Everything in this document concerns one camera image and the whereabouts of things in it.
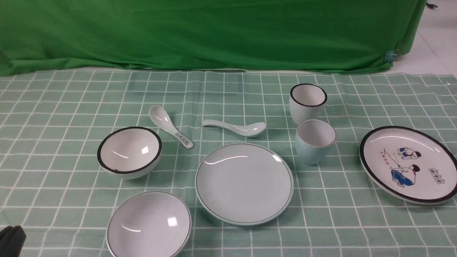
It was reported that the pale blue ceramic spoon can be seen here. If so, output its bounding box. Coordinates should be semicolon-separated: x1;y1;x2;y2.
201;119;267;138

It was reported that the pale blue ceramic cup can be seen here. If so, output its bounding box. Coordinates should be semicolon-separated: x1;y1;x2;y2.
295;119;337;166

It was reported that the pale blue shallow bowl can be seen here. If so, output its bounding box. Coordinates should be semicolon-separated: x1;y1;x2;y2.
106;191;192;257

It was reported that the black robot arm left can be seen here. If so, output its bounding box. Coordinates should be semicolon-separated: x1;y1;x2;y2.
0;226;27;257

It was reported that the pale blue round plate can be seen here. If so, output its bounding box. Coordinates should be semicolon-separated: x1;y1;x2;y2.
195;143;295;226

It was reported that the white spoon with print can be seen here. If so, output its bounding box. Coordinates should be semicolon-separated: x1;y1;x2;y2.
149;105;194;149

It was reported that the white cup black rim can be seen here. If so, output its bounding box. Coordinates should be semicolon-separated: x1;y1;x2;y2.
289;84;328;125

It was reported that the white bowl black rim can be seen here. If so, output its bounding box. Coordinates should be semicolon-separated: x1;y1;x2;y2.
97;126;163;180

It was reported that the blue binder clip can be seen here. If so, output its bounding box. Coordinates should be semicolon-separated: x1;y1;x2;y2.
384;50;398;64

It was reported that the green checkered tablecloth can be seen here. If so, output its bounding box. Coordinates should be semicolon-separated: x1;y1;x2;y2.
0;70;457;257

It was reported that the white plate cartoon print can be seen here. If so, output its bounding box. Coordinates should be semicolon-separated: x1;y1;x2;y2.
359;126;457;205

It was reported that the green backdrop cloth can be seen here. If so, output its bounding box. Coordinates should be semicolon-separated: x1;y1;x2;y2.
1;0;426;76

